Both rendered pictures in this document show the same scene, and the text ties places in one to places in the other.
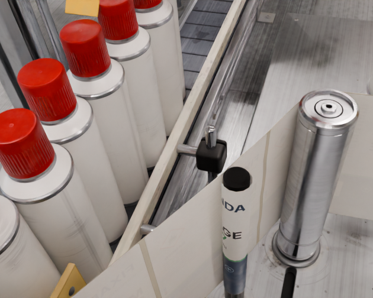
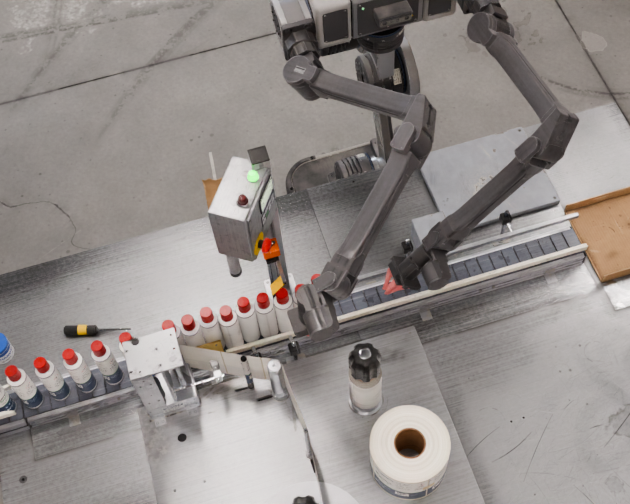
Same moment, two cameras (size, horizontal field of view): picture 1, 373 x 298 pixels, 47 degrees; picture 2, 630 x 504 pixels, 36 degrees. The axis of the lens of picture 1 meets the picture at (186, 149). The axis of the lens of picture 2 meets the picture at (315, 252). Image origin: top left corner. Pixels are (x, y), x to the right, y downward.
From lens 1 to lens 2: 233 cm
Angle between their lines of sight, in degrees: 33
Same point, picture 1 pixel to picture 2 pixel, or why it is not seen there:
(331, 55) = (389, 360)
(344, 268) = (281, 409)
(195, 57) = (352, 307)
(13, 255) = (209, 330)
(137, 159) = (268, 329)
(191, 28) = (372, 292)
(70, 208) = (227, 330)
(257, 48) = (396, 325)
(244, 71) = (374, 330)
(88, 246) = (230, 339)
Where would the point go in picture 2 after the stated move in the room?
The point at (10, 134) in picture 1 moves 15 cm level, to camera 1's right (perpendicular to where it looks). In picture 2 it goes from (223, 312) to (258, 351)
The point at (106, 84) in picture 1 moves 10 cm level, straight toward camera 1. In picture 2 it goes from (261, 311) to (237, 338)
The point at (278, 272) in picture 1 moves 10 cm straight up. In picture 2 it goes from (268, 392) to (264, 378)
